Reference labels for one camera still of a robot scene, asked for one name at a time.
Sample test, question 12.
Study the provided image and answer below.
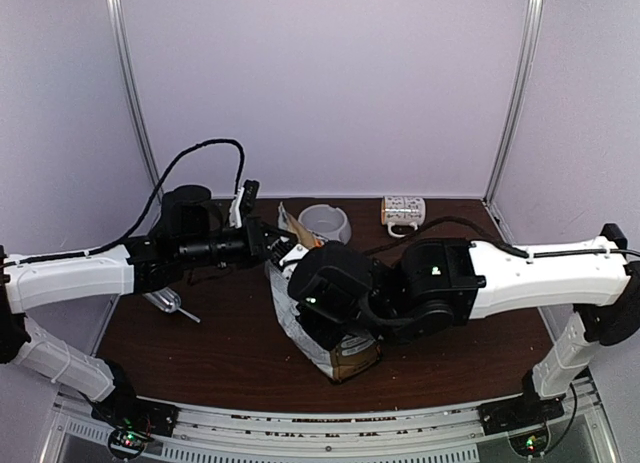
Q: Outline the metal scoop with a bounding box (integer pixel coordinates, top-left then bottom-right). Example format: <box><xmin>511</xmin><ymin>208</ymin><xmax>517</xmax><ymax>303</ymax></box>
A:
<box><xmin>144</xmin><ymin>288</ymin><xmax>201</xmax><ymax>323</ymax></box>

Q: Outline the dog food bag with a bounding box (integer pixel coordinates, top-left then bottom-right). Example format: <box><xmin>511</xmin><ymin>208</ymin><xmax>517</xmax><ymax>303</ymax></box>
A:
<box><xmin>264</xmin><ymin>203</ymin><xmax>381</xmax><ymax>383</ymax></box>

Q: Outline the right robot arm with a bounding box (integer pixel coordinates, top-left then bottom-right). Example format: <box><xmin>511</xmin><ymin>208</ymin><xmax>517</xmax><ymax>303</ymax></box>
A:
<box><xmin>272</xmin><ymin>224</ymin><xmax>639</xmax><ymax>425</ymax></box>

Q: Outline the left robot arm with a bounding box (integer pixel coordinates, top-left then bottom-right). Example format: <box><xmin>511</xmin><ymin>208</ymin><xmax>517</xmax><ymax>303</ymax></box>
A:
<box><xmin>1</xmin><ymin>180</ymin><xmax>298</xmax><ymax>429</ymax></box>

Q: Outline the grey double pet bowl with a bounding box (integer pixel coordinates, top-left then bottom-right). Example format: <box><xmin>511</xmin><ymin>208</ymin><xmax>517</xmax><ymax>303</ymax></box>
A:
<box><xmin>298</xmin><ymin>204</ymin><xmax>352</xmax><ymax>244</ymax></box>

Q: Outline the patterned white mug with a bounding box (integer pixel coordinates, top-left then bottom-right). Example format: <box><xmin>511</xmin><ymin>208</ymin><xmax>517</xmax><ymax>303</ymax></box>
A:
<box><xmin>381</xmin><ymin>196</ymin><xmax>427</xmax><ymax>239</ymax></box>

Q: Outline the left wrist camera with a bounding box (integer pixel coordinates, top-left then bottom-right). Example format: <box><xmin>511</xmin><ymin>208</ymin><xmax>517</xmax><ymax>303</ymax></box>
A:
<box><xmin>228</xmin><ymin>180</ymin><xmax>260</xmax><ymax>228</ymax></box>

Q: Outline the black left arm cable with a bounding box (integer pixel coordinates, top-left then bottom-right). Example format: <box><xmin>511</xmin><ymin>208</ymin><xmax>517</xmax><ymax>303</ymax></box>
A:
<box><xmin>0</xmin><ymin>138</ymin><xmax>249</xmax><ymax>264</ymax></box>

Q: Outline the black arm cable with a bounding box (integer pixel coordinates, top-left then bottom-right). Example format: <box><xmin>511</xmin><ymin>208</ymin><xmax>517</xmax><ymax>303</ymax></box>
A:
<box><xmin>0</xmin><ymin>138</ymin><xmax>249</xmax><ymax>264</ymax></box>
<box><xmin>364</xmin><ymin>216</ymin><xmax>640</xmax><ymax>259</ymax></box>

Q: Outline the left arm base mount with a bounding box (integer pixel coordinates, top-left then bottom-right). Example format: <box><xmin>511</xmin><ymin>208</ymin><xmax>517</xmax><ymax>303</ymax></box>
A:
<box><xmin>89</xmin><ymin>400</ymin><xmax>179</xmax><ymax>461</ymax></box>

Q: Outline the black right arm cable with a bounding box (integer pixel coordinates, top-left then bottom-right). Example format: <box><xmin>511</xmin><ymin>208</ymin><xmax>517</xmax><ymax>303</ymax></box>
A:
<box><xmin>364</xmin><ymin>216</ymin><xmax>640</xmax><ymax>259</ymax></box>

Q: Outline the front aluminium rail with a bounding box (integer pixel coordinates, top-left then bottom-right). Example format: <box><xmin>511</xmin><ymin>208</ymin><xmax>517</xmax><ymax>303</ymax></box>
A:
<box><xmin>49</xmin><ymin>382</ymin><xmax>616</xmax><ymax>463</ymax></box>

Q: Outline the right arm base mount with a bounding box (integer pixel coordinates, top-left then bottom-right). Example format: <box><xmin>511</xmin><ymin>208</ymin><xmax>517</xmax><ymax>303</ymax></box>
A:
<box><xmin>477</xmin><ymin>395</ymin><xmax>564</xmax><ymax>459</ymax></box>

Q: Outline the left aluminium frame post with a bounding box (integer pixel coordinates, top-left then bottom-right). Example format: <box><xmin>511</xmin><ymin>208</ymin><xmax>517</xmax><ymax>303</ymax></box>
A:
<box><xmin>103</xmin><ymin>0</ymin><xmax>164</xmax><ymax>194</ymax></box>

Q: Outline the aluminium frame post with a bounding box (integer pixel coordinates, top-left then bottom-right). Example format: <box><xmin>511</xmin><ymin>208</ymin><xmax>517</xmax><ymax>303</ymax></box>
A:
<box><xmin>483</xmin><ymin>0</ymin><xmax>545</xmax><ymax>207</ymax></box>
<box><xmin>103</xmin><ymin>0</ymin><xmax>164</xmax><ymax>194</ymax></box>

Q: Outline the right aluminium frame post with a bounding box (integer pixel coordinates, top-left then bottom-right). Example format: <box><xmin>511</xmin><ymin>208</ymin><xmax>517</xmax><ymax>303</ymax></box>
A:
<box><xmin>483</xmin><ymin>0</ymin><xmax>545</xmax><ymax>207</ymax></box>

